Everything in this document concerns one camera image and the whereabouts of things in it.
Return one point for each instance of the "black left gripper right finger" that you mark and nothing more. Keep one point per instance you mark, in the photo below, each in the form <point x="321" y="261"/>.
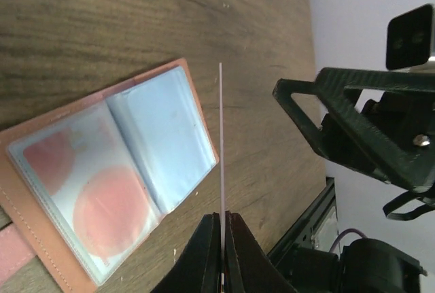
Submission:
<point x="246" y="266"/>

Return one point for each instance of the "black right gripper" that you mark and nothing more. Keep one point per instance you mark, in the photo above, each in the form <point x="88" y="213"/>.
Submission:
<point x="379" y="123"/>

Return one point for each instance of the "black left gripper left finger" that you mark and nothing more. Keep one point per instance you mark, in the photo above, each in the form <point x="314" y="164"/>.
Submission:
<point x="198" y="267"/>

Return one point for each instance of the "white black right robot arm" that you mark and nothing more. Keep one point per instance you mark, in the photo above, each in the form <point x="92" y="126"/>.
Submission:
<point x="366" y="265"/>

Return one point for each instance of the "black enclosure frame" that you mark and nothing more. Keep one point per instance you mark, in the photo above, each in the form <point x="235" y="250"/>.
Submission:
<point x="316" y="228"/>

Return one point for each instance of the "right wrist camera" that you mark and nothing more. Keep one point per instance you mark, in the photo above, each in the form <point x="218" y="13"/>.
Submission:
<point x="410" y="40"/>

